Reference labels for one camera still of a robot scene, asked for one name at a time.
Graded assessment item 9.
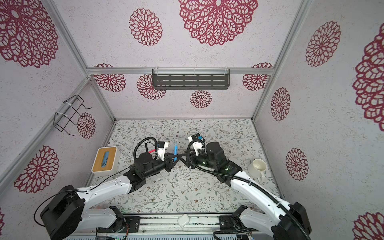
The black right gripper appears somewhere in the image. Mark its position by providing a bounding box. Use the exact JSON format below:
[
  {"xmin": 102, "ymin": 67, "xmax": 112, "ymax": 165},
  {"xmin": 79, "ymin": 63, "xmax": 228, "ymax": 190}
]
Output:
[{"xmin": 178, "ymin": 148, "xmax": 219, "ymax": 172}]

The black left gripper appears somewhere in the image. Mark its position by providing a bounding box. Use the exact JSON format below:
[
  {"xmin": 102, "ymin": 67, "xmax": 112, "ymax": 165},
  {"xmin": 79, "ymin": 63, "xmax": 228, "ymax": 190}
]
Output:
[{"xmin": 144, "ymin": 153, "xmax": 181, "ymax": 179}]

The blue marker pen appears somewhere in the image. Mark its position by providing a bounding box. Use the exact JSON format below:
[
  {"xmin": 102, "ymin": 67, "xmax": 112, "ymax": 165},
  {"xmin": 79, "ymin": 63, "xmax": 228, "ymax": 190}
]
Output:
[{"xmin": 174, "ymin": 142, "xmax": 178, "ymax": 162}]

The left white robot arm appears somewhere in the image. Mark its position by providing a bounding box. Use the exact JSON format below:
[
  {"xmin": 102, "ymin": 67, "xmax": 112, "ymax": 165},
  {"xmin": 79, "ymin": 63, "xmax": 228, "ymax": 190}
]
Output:
[{"xmin": 40, "ymin": 153, "xmax": 184, "ymax": 240}]

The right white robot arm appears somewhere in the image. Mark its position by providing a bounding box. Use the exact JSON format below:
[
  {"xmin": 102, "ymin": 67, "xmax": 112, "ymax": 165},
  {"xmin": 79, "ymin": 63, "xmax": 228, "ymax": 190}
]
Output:
[{"xmin": 185, "ymin": 139, "xmax": 312, "ymax": 240}]

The white wooden-top tissue box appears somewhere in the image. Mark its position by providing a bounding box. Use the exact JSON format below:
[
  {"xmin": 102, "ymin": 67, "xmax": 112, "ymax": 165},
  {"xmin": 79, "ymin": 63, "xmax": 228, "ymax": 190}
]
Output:
[{"xmin": 92, "ymin": 146, "xmax": 120, "ymax": 177}]

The cream ceramic mug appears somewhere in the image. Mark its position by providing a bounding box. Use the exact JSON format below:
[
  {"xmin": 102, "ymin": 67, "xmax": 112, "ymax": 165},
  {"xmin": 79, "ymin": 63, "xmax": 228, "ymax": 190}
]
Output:
[{"xmin": 248, "ymin": 159, "xmax": 267, "ymax": 184}]

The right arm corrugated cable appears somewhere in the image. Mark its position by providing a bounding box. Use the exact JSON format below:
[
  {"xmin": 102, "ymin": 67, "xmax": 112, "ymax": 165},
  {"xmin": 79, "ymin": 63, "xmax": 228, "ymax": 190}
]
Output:
[{"xmin": 186, "ymin": 140, "xmax": 313, "ymax": 240}]

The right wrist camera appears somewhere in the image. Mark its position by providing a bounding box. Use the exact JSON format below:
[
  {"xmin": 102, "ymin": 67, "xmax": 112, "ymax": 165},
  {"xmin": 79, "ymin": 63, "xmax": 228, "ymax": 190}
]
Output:
[{"xmin": 188, "ymin": 133, "xmax": 205, "ymax": 156}]

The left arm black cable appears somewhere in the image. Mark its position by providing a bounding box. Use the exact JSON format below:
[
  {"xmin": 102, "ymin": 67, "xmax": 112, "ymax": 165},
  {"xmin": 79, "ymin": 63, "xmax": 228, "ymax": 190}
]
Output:
[{"xmin": 33, "ymin": 136, "xmax": 159, "ymax": 227}]

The white pad on rail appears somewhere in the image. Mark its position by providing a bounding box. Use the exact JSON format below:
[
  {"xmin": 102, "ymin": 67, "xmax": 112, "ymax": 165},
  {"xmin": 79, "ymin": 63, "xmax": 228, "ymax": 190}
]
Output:
[{"xmin": 178, "ymin": 214, "xmax": 191, "ymax": 228}]

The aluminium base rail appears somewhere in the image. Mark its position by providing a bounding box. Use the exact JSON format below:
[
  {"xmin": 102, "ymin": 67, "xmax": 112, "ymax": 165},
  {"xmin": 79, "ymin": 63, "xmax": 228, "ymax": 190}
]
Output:
[{"xmin": 52, "ymin": 212, "xmax": 305, "ymax": 240}]

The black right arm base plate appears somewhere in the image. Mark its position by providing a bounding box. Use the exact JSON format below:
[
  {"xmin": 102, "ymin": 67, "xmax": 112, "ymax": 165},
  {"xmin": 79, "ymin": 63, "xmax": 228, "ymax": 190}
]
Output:
[{"xmin": 219, "ymin": 215, "xmax": 255, "ymax": 232}]

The dark metal wall shelf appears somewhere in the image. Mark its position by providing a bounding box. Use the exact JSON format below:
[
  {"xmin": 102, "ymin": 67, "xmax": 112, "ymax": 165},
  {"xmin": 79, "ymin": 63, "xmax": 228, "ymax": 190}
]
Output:
[{"xmin": 152, "ymin": 69, "xmax": 231, "ymax": 90}]

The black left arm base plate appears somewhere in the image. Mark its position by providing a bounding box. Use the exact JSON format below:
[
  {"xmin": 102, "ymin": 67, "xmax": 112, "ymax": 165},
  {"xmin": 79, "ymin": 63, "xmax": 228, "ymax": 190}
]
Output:
[{"xmin": 97, "ymin": 216, "xmax": 141, "ymax": 234}]

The black wire wall rack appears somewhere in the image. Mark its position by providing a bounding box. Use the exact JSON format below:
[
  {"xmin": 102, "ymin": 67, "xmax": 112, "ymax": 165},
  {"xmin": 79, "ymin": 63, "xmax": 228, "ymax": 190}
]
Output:
[{"xmin": 53, "ymin": 95, "xmax": 91, "ymax": 136}]

